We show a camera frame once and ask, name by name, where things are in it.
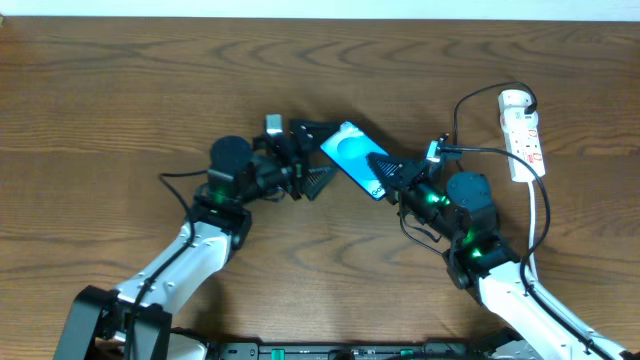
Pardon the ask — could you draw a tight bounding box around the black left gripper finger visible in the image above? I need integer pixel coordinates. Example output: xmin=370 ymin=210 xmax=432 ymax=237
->
xmin=304 ymin=166 xmax=338 ymax=201
xmin=289 ymin=119 xmax=339 ymax=150

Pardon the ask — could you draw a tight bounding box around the blue Galaxy smartphone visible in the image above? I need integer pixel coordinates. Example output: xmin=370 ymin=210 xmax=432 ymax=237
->
xmin=320 ymin=121 xmax=387 ymax=201

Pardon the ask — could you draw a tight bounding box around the black USB charging cable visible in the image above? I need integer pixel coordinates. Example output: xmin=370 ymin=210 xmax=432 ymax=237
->
xmin=398 ymin=81 xmax=539 ymax=257

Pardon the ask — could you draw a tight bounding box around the white power strip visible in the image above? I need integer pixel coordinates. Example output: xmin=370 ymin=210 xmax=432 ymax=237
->
xmin=497 ymin=89 xmax=547 ymax=184

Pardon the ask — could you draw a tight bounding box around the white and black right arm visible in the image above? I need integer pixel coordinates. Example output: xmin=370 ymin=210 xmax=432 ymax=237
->
xmin=367 ymin=151 xmax=639 ymax=359

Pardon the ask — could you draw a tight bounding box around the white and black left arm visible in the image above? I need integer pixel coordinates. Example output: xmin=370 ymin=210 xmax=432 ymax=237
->
xmin=54 ymin=114 xmax=339 ymax=359

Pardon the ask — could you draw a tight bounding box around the white USB charger plug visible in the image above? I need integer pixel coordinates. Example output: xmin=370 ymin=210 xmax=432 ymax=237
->
xmin=498 ymin=89 xmax=539 ymax=132

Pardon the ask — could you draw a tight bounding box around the white power strip cord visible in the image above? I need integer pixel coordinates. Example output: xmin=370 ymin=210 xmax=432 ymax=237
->
xmin=527 ymin=180 xmax=540 ymax=281

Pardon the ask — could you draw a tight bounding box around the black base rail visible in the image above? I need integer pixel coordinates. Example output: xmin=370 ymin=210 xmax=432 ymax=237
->
xmin=167 ymin=342 xmax=489 ymax=360

